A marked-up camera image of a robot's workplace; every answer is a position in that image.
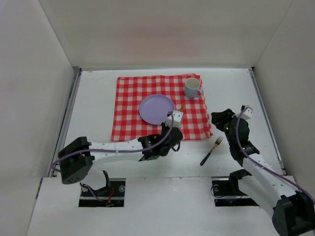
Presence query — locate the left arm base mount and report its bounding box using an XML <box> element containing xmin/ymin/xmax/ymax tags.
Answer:
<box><xmin>78</xmin><ymin>171</ymin><xmax>126</xmax><ymax>208</ymax></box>

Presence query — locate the white mug blue handle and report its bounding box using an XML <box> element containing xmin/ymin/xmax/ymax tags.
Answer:
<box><xmin>184</xmin><ymin>78</ymin><xmax>203</xmax><ymax>99</ymax></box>

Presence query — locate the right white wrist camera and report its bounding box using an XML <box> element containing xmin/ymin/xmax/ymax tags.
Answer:
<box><xmin>240</xmin><ymin>105</ymin><xmax>253</xmax><ymax>120</ymax></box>

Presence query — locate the gold fork dark handle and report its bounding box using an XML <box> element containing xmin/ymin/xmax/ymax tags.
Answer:
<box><xmin>200</xmin><ymin>136</ymin><xmax>223</xmax><ymax>166</ymax></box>

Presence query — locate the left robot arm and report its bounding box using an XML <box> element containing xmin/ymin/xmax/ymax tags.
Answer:
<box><xmin>53</xmin><ymin>122</ymin><xmax>183</xmax><ymax>184</ymax></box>

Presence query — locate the red white checkered cloth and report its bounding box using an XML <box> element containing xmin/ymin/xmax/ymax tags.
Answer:
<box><xmin>111</xmin><ymin>73</ymin><xmax>213</xmax><ymax>142</ymax></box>

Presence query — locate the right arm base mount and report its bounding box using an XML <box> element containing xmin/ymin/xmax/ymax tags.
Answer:
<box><xmin>210</xmin><ymin>169</ymin><xmax>258</xmax><ymax>207</ymax></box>

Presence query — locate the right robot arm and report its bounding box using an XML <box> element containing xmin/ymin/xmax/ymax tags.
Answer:
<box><xmin>211</xmin><ymin>106</ymin><xmax>315</xmax><ymax>236</ymax></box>

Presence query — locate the purple cable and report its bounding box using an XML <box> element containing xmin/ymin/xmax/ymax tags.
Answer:
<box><xmin>50</xmin><ymin>111</ymin><xmax>175</xmax><ymax>176</ymax></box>
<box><xmin>235</xmin><ymin>106</ymin><xmax>315</xmax><ymax>205</ymax></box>

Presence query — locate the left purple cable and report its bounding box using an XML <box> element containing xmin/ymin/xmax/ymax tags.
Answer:
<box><xmin>50</xmin><ymin>111</ymin><xmax>175</xmax><ymax>176</ymax></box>

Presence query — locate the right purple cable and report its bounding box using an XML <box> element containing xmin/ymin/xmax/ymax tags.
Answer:
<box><xmin>235</xmin><ymin>106</ymin><xmax>315</xmax><ymax>205</ymax></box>

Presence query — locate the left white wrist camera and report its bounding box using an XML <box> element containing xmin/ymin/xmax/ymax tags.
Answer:
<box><xmin>165</xmin><ymin>110</ymin><xmax>184</xmax><ymax>129</ymax></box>

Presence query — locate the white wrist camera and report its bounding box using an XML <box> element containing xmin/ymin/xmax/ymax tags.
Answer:
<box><xmin>165</xmin><ymin>110</ymin><xmax>184</xmax><ymax>129</ymax></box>
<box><xmin>240</xmin><ymin>105</ymin><xmax>253</xmax><ymax>120</ymax></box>

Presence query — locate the lilac plastic plate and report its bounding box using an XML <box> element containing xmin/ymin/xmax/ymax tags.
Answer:
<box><xmin>139</xmin><ymin>94</ymin><xmax>175</xmax><ymax>125</ymax></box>

